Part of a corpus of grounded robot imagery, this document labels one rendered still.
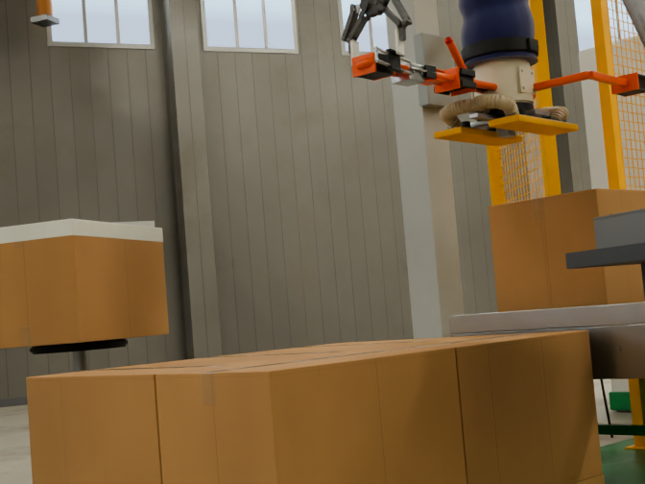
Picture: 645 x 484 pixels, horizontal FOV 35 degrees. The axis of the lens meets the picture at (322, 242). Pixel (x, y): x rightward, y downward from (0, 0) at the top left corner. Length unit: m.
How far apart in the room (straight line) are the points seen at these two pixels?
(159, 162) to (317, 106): 1.97
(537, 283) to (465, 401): 0.79
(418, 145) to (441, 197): 0.23
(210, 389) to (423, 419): 0.51
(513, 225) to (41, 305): 1.54
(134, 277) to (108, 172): 7.23
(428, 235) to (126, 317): 1.34
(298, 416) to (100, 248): 1.58
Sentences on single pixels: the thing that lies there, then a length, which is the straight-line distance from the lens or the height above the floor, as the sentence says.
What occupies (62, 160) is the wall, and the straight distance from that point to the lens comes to 10.88.
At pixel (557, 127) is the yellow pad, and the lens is 3.10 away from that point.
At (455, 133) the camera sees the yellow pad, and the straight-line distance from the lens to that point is 3.03.
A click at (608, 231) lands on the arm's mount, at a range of 2.58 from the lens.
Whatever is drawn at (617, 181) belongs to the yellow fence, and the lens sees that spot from 4.46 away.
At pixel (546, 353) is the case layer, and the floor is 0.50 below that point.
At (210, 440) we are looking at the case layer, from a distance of 2.27.
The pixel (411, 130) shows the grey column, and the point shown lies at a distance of 4.39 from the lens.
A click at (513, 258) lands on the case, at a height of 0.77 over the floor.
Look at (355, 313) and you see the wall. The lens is 11.71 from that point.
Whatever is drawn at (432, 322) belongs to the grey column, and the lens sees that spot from 4.31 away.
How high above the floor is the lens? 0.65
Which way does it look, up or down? 4 degrees up
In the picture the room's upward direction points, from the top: 5 degrees counter-clockwise
